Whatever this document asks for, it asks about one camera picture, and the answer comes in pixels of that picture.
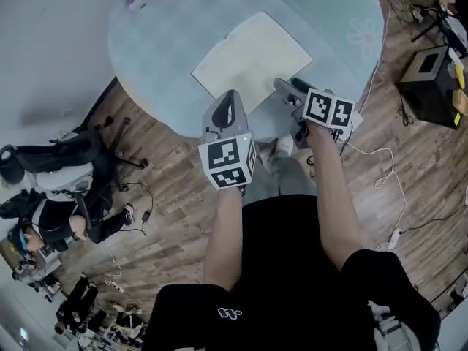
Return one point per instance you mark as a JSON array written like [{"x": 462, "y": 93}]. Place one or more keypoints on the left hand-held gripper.
[{"x": 228, "y": 159}]

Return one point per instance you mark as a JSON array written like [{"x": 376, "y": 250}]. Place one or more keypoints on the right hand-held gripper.
[{"x": 327, "y": 108}]

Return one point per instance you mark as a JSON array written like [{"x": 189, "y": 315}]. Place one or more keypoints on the person's left forearm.
[{"x": 225, "y": 240}]

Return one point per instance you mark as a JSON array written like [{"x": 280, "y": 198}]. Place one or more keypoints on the person's right forearm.
[{"x": 336, "y": 203}]

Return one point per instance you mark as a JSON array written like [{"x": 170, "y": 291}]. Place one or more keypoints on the person's white shoe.
[{"x": 284, "y": 145}]

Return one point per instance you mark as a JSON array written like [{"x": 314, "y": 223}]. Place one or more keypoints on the light blue tablecloth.
[{"x": 164, "y": 57}]

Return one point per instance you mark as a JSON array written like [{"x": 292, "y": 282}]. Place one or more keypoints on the person's grey trousers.
[{"x": 289, "y": 181}]

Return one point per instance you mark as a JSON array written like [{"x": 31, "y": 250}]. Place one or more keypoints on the black power adapter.
[{"x": 146, "y": 216}]

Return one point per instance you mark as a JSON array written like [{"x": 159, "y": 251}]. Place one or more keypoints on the black cabinet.
[{"x": 428, "y": 90}]

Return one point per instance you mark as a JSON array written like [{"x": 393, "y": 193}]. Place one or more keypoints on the black office chair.
[{"x": 73, "y": 152}]

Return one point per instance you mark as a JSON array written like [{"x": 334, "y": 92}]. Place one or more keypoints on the black metal chair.
[{"x": 444, "y": 24}]

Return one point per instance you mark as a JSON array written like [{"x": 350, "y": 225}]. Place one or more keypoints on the yellow object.
[{"x": 457, "y": 71}]

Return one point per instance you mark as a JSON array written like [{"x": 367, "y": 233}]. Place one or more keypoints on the tan wooden object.
[{"x": 460, "y": 101}]

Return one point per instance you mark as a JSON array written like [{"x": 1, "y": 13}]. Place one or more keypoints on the person's black shirt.
[{"x": 285, "y": 276}]

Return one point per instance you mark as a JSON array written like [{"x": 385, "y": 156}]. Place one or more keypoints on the white power strip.
[
  {"x": 395, "y": 238},
  {"x": 115, "y": 284}
]

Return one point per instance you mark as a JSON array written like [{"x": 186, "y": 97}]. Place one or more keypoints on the grey worn pack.
[{"x": 387, "y": 327}]

